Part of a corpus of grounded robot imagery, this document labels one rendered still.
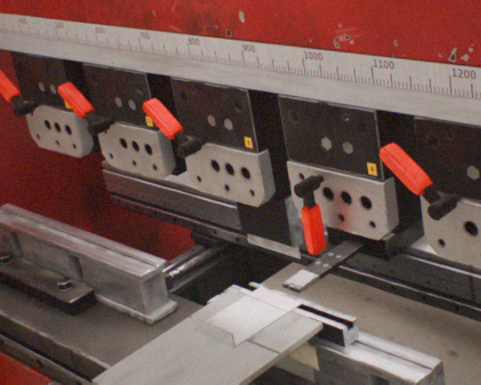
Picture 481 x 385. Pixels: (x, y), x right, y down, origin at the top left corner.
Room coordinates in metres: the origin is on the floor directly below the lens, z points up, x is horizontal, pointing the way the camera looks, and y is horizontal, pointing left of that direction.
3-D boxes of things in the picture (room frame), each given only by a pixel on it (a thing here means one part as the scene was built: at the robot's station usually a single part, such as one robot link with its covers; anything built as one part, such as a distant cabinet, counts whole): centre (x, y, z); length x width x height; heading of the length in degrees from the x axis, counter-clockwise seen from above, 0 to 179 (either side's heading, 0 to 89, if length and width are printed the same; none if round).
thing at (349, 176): (1.11, -0.14, 1.26); 0.15 x 0.09 x 0.17; 40
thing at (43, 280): (1.66, 0.40, 0.89); 0.30 x 0.05 x 0.03; 40
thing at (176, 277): (1.83, -0.03, 0.81); 0.64 x 0.08 x 0.14; 130
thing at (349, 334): (1.22, -0.05, 0.99); 0.20 x 0.03 x 0.03; 40
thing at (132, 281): (1.66, 0.33, 0.92); 0.50 x 0.06 x 0.10; 40
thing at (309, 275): (1.35, -0.15, 1.01); 0.26 x 0.12 x 0.05; 130
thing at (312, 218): (1.08, -0.08, 1.20); 0.04 x 0.02 x 0.10; 130
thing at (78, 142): (1.56, 0.25, 1.26); 0.15 x 0.09 x 0.17; 40
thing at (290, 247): (1.24, -0.03, 1.13); 0.10 x 0.02 x 0.10; 40
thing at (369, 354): (1.20, -0.07, 0.92); 0.39 x 0.06 x 0.10; 40
